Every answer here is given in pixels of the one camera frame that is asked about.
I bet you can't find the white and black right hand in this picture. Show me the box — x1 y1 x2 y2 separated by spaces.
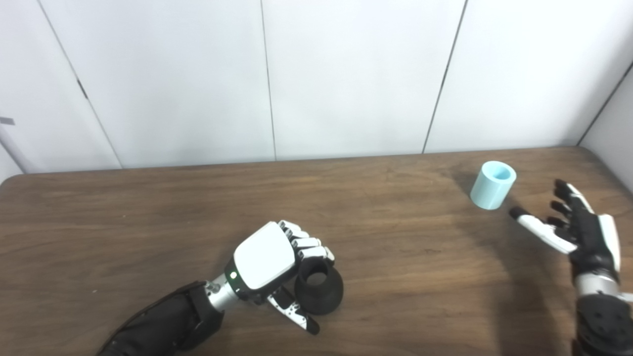
509 179 622 285

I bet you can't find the white and black left hand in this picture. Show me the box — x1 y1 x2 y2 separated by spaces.
225 220 336 336

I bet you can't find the black funnel-shaped nozzle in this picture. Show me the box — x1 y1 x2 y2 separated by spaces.
294 259 344 316

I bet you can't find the light blue cylinder cup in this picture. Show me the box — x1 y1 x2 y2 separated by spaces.
470 161 517 211

